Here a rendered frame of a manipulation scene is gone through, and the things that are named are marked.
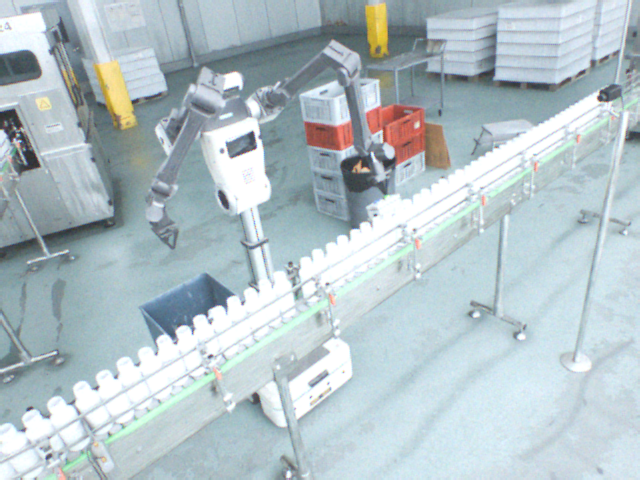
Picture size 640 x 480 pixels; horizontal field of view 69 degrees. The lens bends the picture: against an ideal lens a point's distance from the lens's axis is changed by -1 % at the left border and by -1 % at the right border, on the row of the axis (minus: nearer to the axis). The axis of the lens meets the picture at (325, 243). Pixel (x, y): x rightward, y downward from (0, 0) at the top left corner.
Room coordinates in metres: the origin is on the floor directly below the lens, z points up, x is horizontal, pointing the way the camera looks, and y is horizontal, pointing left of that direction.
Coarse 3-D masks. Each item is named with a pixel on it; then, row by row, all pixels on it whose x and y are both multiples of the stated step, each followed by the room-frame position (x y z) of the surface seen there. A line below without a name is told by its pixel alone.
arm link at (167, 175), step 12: (192, 84) 1.43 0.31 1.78; (192, 96) 1.42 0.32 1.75; (192, 108) 1.43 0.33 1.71; (204, 108) 1.46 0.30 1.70; (192, 120) 1.44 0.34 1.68; (204, 120) 1.44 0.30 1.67; (216, 120) 1.45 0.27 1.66; (180, 132) 1.47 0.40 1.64; (192, 132) 1.45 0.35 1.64; (180, 144) 1.46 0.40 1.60; (192, 144) 1.47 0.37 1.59; (168, 156) 1.51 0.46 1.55; (180, 156) 1.48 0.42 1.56; (168, 168) 1.49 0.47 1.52; (156, 180) 1.50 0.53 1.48; (168, 180) 1.51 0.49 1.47; (168, 192) 1.52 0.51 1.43
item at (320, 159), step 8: (376, 136) 4.11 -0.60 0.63; (312, 152) 4.01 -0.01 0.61; (320, 152) 3.92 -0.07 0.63; (328, 152) 3.87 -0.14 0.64; (336, 152) 3.78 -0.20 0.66; (344, 152) 3.79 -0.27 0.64; (352, 152) 3.87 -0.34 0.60; (312, 160) 4.01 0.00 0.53; (320, 160) 3.94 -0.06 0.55; (328, 160) 3.88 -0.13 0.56; (336, 160) 3.81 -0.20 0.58; (312, 168) 4.01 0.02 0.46; (320, 168) 3.94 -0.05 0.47; (328, 168) 3.88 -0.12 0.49; (336, 168) 3.81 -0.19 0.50
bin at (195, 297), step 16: (176, 288) 1.66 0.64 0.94; (192, 288) 1.69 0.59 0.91; (208, 288) 1.74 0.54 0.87; (224, 288) 1.61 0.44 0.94; (144, 304) 1.57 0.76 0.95; (160, 304) 1.61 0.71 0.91; (176, 304) 1.64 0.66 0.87; (192, 304) 1.68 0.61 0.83; (208, 304) 1.72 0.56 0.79; (224, 304) 1.66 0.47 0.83; (160, 320) 1.59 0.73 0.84; (176, 320) 1.63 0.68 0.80; (192, 320) 1.67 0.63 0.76; (208, 320) 1.40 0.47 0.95; (176, 336) 1.60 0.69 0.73
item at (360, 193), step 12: (348, 156) 3.69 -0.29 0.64; (360, 156) 3.72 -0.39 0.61; (348, 168) 3.65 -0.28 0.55; (384, 168) 3.65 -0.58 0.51; (348, 180) 3.40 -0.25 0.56; (360, 180) 3.32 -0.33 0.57; (348, 192) 3.43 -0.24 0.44; (360, 192) 3.33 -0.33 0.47; (372, 192) 3.31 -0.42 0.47; (348, 204) 3.47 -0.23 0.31; (360, 204) 3.35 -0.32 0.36; (360, 216) 3.36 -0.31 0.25
